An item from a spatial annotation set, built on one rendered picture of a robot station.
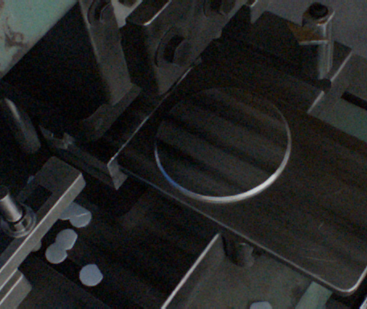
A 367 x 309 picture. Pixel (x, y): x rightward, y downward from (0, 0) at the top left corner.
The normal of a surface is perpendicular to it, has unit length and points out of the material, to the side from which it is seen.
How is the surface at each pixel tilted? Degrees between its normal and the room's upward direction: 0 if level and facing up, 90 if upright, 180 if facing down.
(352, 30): 0
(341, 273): 0
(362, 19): 0
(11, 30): 90
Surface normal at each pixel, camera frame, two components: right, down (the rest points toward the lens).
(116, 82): 0.83, 0.44
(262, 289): -0.07, -0.54
